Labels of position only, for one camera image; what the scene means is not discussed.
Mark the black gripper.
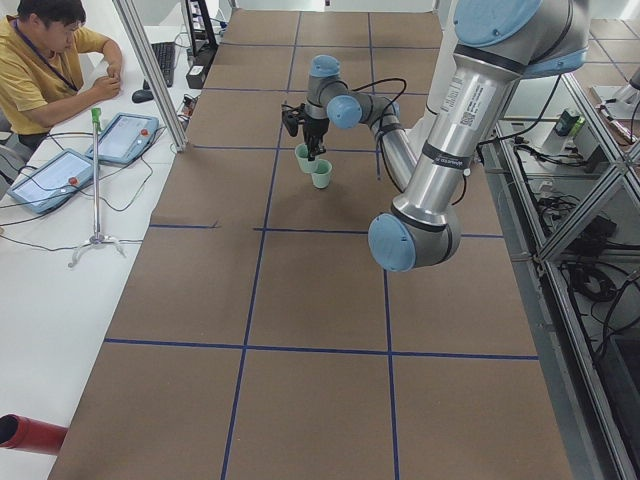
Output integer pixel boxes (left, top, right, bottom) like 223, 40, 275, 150
303, 116, 328, 161

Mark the pale green cup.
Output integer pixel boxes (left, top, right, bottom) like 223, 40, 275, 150
311, 159, 332, 189
294, 143, 318, 174

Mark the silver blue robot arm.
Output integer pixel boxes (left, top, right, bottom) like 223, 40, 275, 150
285, 1, 591, 272

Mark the small black box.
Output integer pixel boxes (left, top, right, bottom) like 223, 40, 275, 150
185, 65, 207, 90

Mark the black keyboard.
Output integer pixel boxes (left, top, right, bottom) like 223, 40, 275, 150
151, 42, 176, 88

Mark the black computer mouse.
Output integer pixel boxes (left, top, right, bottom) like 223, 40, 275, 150
131, 89, 154, 104

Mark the blue teach pendant far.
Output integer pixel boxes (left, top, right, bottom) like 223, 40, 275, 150
98, 113, 159, 166

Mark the blue teach pendant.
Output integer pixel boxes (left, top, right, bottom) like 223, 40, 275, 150
98, 113, 159, 166
8, 149, 93, 214

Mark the brown paper table cover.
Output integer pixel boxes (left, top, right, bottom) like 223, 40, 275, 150
51, 11, 600, 479

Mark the silver stand green top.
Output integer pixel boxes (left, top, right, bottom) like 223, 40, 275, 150
68, 107, 125, 269

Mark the green drink carton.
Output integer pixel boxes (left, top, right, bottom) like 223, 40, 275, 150
553, 108, 585, 138

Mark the blue teach pendant near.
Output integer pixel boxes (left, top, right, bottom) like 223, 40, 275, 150
8, 149, 93, 214

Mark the man in yellow shirt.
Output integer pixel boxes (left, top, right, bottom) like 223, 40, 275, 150
1, 0, 123, 151

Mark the red black tube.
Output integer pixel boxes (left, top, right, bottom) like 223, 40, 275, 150
1, 414, 68, 455

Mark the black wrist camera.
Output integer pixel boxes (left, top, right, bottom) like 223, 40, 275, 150
281, 103, 306, 138

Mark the aluminium frame rail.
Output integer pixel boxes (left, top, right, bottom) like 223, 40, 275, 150
112, 0, 187, 152

